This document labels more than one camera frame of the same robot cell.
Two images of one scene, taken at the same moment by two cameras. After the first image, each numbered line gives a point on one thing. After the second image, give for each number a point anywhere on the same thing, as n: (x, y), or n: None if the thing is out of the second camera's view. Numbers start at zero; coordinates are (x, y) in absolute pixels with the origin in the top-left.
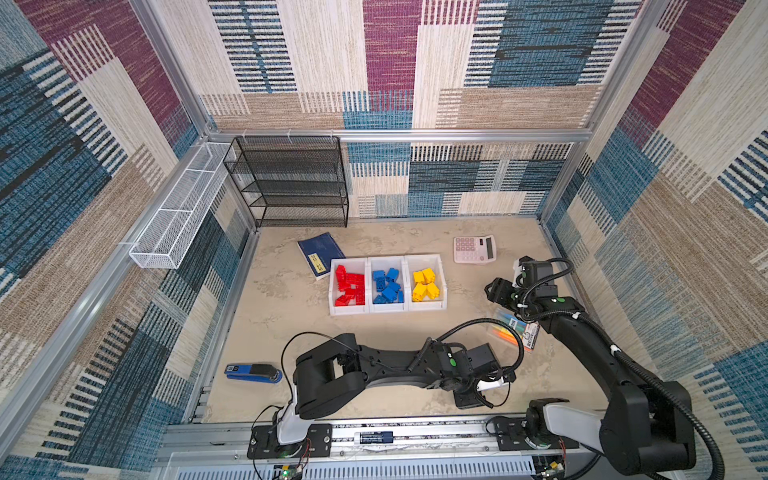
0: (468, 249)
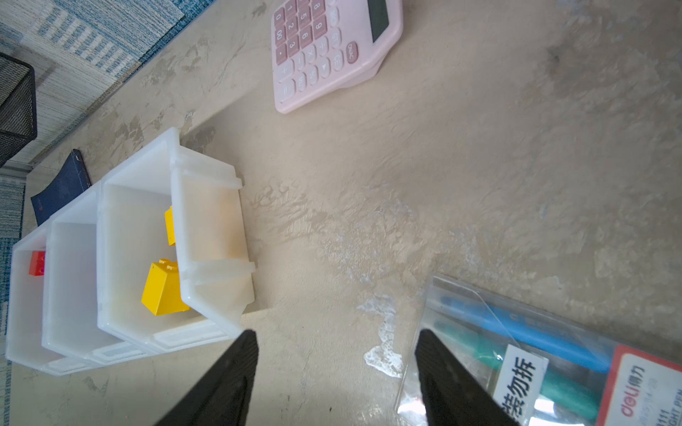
0: (320, 44)
